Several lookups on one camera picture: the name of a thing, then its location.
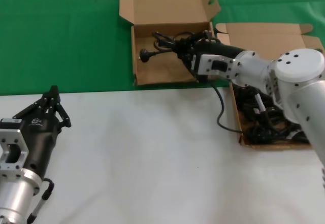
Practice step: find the open cardboard box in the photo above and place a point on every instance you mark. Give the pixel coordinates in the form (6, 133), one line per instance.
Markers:
(162, 13)
(266, 38)

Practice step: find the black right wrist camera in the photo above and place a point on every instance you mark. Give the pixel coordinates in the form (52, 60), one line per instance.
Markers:
(193, 64)

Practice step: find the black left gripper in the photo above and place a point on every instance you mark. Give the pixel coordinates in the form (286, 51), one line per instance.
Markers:
(38, 137)

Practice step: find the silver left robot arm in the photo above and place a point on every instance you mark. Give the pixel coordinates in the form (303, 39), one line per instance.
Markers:
(12, 196)

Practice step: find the silver right camera bracket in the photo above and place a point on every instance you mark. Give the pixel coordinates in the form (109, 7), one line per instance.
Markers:
(203, 65)

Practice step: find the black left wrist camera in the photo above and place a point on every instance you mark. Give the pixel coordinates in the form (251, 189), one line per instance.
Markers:
(10, 125)

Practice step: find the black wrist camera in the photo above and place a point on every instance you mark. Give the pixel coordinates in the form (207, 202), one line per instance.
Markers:
(10, 125)
(193, 64)

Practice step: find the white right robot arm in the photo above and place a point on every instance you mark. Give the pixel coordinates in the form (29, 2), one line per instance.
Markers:
(292, 81)

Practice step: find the silver camera bracket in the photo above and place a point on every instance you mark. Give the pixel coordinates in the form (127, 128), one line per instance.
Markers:
(20, 142)
(203, 65)

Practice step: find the green table cloth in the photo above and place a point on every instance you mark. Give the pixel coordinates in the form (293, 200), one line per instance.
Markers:
(50, 43)

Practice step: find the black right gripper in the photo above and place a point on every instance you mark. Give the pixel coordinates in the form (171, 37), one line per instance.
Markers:
(218, 48)

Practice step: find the silver left camera bracket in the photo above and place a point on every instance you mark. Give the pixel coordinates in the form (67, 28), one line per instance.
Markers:
(20, 142)

